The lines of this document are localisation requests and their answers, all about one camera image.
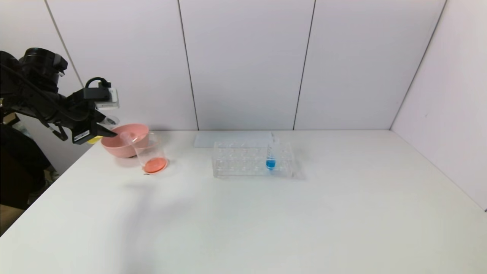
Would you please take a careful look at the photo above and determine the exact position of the clear acrylic test tube rack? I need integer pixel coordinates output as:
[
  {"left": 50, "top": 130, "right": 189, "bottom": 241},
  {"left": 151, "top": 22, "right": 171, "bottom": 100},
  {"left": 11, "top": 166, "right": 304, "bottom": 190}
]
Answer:
[{"left": 212, "top": 139, "right": 296, "bottom": 179}]

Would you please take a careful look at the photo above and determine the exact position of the test tube with blue pigment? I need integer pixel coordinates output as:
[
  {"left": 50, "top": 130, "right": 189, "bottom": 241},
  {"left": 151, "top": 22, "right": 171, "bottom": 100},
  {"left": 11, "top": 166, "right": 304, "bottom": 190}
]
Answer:
[{"left": 266, "top": 137, "right": 277, "bottom": 171}]

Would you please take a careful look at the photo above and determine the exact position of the test tube with yellow pigment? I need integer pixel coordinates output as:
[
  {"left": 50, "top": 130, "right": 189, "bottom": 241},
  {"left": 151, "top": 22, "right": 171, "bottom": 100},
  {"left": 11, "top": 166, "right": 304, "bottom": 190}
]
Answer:
[{"left": 87, "top": 115, "right": 121, "bottom": 145}]

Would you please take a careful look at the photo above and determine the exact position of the clear glass beaker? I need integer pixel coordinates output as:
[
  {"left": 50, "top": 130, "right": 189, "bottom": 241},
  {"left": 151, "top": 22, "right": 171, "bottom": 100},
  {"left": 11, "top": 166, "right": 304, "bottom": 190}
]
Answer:
[{"left": 131, "top": 132, "right": 169, "bottom": 175}]

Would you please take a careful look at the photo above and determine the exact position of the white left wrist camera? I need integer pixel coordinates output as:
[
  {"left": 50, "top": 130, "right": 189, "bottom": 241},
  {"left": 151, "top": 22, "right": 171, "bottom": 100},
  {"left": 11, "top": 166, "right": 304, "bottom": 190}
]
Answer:
[{"left": 94, "top": 88, "right": 120, "bottom": 110}]

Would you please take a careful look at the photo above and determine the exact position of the dark background furniture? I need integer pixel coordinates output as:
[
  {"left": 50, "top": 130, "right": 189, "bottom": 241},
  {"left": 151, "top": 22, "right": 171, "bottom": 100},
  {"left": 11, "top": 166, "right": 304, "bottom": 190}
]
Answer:
[{"left": 0, "top": 114, "right": 56, "bottom": 210}]

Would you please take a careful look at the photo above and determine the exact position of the pink plastic bowl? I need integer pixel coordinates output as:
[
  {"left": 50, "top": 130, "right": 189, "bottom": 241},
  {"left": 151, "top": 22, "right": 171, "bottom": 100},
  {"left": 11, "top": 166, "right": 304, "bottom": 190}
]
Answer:
[{"left": 100, "top": 123, "right": 150, "bottom": 159}]

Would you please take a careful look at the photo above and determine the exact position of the white paper sheet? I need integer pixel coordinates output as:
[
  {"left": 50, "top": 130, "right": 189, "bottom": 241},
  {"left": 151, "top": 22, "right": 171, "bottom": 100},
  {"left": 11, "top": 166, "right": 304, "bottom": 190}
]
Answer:
[{"left": 194, "top": 132, "right": 275, "bottom": 148}]

